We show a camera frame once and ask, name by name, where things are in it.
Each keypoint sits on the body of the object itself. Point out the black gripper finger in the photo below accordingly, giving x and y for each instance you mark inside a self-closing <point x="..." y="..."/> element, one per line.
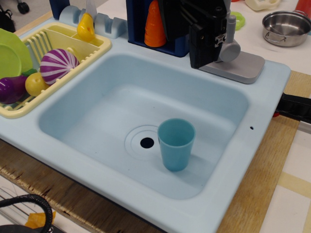
<point x="205" y="42"/>

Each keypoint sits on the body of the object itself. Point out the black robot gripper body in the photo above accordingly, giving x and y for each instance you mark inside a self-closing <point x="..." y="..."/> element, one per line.
<point x="179" y="16"/>

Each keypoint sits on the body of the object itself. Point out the grey toy faucet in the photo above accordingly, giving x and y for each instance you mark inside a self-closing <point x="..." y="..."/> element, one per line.
<point x="232" y="63"/>

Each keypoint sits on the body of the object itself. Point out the orange toy carrot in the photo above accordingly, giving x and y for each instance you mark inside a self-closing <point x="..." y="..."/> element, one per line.
<point x="154" y="31"/>

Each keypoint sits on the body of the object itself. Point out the dark blue utensil holder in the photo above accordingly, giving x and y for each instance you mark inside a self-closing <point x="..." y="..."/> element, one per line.
<point x="137" y="12"/>

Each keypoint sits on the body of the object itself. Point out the light blue plate stand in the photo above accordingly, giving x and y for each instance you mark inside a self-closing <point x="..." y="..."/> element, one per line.
<point x="103" y="25"/>

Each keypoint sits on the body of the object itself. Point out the cream plastic toy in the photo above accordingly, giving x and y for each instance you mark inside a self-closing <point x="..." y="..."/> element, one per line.
<point x="259" y="5"/>

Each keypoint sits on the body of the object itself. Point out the stainless steel pot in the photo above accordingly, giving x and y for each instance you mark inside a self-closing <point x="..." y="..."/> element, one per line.
<point x="286" y="28"/>

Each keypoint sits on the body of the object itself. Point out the yellow toy pear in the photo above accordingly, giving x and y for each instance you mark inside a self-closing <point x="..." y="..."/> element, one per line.
<point x="85" y="28"/>

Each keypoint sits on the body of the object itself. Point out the teal plastic cup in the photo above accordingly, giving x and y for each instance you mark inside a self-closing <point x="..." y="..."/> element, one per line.
<point x="176" y="137"/>

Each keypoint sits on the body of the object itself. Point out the red plastic object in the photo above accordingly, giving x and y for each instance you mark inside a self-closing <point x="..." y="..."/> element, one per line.
<point x="304" y="6"/>

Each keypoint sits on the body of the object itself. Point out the black clamp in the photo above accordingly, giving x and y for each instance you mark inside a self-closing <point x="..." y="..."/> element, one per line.
<point x="294" y="107"/>

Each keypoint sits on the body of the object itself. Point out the pale yellow dish rack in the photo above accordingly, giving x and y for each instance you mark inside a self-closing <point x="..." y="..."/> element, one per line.
<point x="44" y="39"/>

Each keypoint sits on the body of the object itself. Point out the purple striped toy onion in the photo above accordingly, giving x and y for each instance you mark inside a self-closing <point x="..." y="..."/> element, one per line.
<point x="55" y="64"/>

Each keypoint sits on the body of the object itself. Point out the light blue toy sink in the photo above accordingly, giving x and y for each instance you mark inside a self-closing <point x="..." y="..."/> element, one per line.
<point x="100" y="129"/>

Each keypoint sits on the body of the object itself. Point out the black chair wheel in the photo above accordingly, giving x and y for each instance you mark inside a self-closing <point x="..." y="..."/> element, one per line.
<point x="22" y="7"/>

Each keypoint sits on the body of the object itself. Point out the yellow toy lemon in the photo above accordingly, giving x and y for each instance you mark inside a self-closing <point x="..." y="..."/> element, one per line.
<point x="35" y="84"/>

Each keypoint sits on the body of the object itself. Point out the lime green plate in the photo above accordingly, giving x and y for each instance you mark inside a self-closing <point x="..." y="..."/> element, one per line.
<point x="14" y="55"/>

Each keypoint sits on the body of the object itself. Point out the purple toy eggplant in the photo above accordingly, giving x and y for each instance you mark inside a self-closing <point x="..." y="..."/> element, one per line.
<point x="13" y="89"/>

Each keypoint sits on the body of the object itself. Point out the green ring toy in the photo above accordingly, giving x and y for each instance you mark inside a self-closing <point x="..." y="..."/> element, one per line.
<point x="240" y="20"/>

